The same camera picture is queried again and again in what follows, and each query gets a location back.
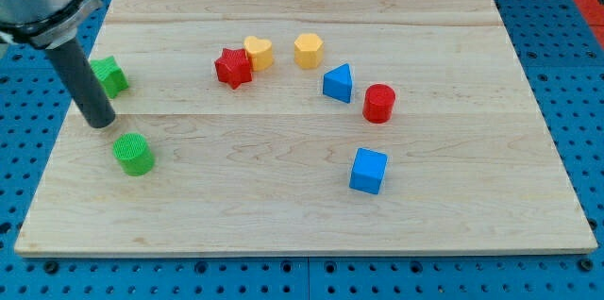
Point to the blue triangle block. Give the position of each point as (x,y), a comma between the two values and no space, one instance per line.
(337,83)

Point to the red star block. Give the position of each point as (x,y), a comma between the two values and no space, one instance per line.
(233,68)

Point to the blue cube block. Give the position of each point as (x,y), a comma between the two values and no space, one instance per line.
(368,171)

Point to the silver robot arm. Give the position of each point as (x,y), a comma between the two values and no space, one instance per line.
(44,24)

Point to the green cylinder block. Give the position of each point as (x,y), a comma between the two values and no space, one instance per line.
(133,154)

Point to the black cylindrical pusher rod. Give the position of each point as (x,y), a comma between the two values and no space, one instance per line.
(76,74)

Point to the green star block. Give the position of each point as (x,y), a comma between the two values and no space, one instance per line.
(110,75)

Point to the wooden board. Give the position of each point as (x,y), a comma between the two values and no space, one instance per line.
(264,170)

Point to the yellow heart block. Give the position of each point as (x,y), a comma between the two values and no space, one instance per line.
(259,52)

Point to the yellow hexagon block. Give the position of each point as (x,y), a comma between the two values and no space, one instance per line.
(308,50)

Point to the red cylinder block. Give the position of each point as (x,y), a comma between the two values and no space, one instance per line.
(378,103)

